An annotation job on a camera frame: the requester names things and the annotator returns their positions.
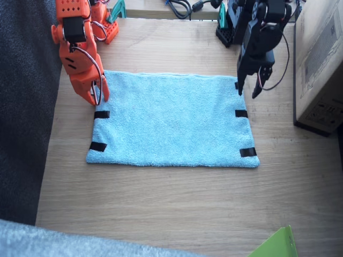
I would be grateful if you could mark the light blue towel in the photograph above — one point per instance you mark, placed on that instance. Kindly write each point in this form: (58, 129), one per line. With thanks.
(171, 120)

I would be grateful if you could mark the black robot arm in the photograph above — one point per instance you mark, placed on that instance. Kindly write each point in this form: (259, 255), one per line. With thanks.
(262, 34)

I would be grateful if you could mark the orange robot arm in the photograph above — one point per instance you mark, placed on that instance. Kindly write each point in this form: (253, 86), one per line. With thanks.
(77, 59)

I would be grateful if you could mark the teal table clamp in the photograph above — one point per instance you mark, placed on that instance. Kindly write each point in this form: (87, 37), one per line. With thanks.
(222, 16)
(118, 12)

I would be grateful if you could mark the brown cardboard box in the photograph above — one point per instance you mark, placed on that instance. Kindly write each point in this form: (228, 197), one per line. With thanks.
(321, 67)

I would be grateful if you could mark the dark grey foam panel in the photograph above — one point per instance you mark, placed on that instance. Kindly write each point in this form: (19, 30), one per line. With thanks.
(24, 107)

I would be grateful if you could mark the light grey foam panel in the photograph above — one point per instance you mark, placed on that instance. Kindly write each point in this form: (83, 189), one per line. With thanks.
(53, 241)

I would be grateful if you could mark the lime green plastic bracket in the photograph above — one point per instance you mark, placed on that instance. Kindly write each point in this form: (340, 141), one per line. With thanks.
(281, 243)

